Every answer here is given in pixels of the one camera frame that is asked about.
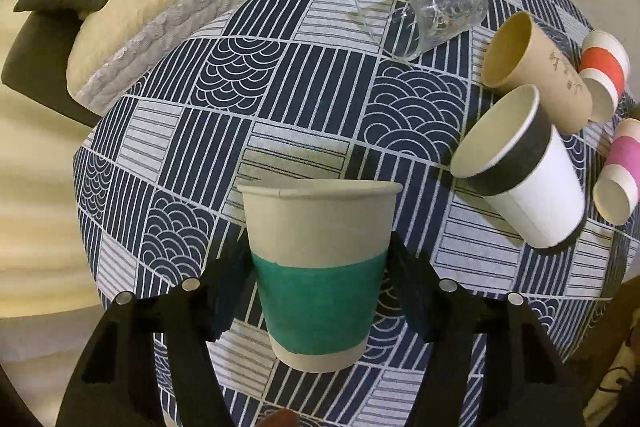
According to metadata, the green banded paper cup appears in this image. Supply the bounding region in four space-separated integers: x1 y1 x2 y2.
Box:
238 179 402 373

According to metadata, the pink banded paper cup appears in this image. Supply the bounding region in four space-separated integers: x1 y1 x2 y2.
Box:
592 118 639 225

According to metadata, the black banded white paper cup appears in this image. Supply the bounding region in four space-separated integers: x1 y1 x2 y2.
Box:
450 84 587 255

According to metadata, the brown kraft paper cup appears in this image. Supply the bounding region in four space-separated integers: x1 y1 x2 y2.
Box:
480 11 592 134

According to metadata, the red banded paper cup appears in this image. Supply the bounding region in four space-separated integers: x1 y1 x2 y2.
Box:
578 29 630 124

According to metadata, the clear plastic cup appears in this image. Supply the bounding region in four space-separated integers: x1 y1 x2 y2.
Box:
355 0 488 61

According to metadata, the beige curtain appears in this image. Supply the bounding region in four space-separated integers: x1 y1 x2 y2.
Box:
0 0 109 363

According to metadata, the navy patterned tablecloth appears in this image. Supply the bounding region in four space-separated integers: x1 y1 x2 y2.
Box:
72 0 633 427

